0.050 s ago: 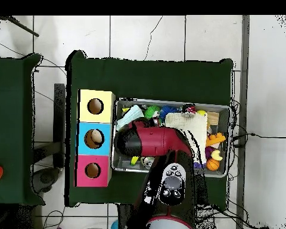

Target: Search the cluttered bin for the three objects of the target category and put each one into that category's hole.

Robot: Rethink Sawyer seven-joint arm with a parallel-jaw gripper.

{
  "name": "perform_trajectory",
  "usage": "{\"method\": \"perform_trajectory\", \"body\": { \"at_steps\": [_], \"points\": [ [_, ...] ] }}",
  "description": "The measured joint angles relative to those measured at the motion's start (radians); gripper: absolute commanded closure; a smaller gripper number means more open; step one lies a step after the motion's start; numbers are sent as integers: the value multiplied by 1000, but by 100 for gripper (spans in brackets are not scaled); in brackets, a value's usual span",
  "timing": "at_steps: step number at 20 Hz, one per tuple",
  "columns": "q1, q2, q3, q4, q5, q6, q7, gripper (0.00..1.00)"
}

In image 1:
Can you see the blue spiky rubber ball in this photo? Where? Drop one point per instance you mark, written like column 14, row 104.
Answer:
column 168, row 109

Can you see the crushed black red can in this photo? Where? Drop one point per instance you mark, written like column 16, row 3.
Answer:
column 189, row 109

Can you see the dark green table cloth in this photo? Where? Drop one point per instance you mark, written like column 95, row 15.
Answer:
column 9, row 119
column 145, row 78

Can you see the green spiky ball with eyes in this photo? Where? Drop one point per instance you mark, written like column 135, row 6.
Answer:
column 151, row 111

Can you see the mint green waffle cloth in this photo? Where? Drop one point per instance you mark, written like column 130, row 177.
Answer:
column 131, row 115

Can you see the orange plastic toy block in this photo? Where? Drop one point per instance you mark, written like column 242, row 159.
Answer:
column 215, row 138

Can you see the grey rounded object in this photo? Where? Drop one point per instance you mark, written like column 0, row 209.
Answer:
column 46, row 177

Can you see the black upright panel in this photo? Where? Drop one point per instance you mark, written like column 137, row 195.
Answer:
column 59, row 119

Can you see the dark thin rod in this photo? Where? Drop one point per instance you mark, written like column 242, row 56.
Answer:
column 21, row 26

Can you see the pale yellow plush toy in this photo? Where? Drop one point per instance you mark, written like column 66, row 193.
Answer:
column 216, row 155

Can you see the wooden box with three holes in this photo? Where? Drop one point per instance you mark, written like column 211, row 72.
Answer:
column 85, row 117

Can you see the light blue round object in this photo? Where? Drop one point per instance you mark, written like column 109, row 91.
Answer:
column 114, row 226

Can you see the yellow ball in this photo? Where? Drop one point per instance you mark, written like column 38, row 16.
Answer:
column 201, row 112

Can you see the shallow clear mesh bin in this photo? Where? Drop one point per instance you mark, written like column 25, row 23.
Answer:
column 124, row 164

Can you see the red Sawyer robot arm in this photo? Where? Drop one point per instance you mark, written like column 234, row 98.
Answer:
column 155, row 140

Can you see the small orange basketball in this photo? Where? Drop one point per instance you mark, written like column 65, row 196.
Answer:
column 213, row 164

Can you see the cream waffle cloth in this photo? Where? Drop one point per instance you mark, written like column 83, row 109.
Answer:
column 193, row 126

